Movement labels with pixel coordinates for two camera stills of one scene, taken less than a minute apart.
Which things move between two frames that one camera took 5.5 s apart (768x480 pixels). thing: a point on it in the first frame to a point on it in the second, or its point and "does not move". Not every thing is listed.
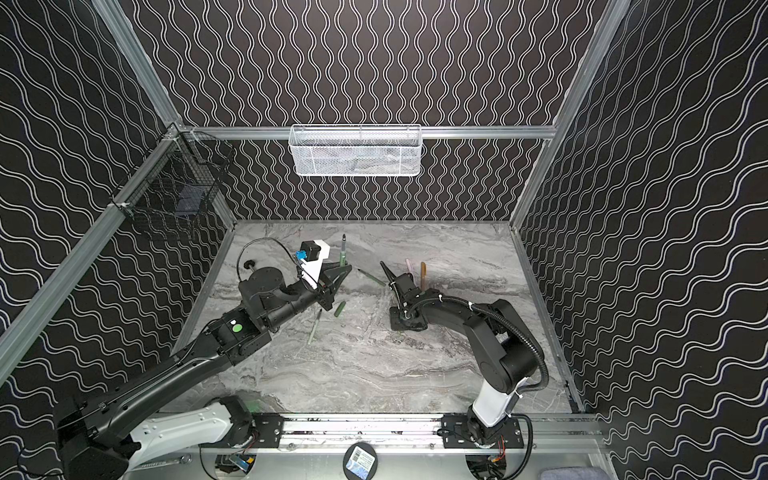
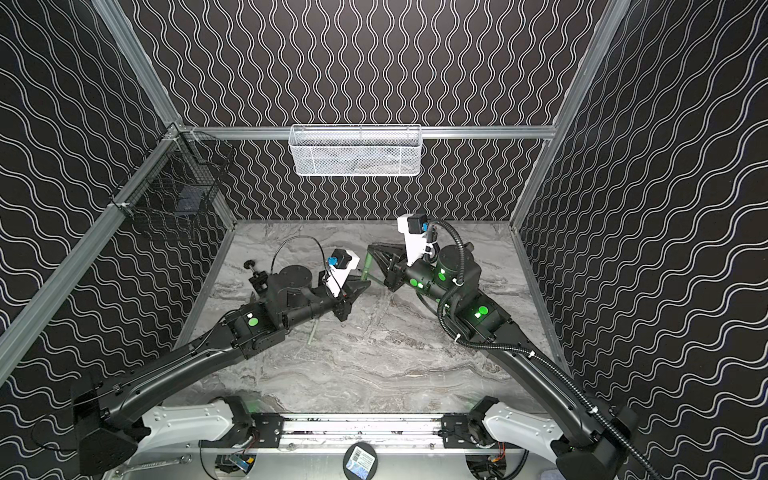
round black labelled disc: x=360 y=461 does not move
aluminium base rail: x=417 y=433 does not move
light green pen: x=315 y=327 does not move
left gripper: x=327 y=290 to x=343 y=299
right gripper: x=402 y=292 to x=398 y=271
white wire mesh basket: x=356 y=150 does not move
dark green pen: x=344 y=251 to x=365 y=274
